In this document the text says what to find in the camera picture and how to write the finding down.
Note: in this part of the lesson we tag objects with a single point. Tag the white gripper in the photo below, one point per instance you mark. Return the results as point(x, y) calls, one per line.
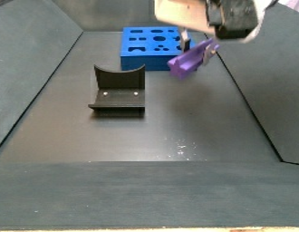
point(228, 19)

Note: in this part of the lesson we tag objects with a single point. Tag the purple star-profile bar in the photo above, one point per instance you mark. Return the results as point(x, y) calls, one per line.
point(188, 61)

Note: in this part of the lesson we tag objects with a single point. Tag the black curved fixture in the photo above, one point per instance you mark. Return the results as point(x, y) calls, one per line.
point(120, 89)

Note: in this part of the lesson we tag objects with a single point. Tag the blue shape-sorting block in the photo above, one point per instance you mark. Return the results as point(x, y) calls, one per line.
point(150, 46)

